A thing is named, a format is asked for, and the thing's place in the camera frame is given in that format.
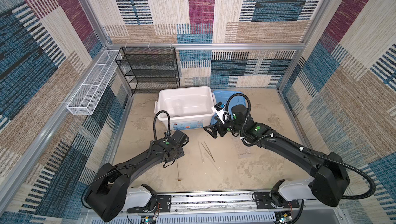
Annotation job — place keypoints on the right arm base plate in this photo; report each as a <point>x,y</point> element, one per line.
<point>264,200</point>

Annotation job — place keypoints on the white plastic bin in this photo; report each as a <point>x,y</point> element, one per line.
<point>198,102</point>

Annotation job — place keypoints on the black wire mesh shelf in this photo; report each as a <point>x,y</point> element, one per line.
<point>149,69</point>

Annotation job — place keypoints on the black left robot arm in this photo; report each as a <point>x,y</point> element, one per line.
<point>110,193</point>

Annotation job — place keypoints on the clear glass flask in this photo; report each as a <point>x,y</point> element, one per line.
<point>178,107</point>

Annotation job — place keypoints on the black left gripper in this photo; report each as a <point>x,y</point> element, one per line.
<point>181,152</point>

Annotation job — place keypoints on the white wire mesh basket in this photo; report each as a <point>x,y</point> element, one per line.
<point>88,95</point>

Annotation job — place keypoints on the metal tweezers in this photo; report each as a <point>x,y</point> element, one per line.
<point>208,151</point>

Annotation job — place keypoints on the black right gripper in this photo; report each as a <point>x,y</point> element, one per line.
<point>218,125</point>

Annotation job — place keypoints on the long metal spatula rod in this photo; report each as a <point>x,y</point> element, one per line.
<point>178,172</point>

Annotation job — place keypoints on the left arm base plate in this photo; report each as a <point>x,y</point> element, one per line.
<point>159,203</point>

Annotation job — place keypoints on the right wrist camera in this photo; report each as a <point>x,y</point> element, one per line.
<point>219,109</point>

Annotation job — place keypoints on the aluminium mounting rail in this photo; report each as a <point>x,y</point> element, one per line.
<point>223,207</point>

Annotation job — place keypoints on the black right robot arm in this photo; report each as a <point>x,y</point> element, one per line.
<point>329,177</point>

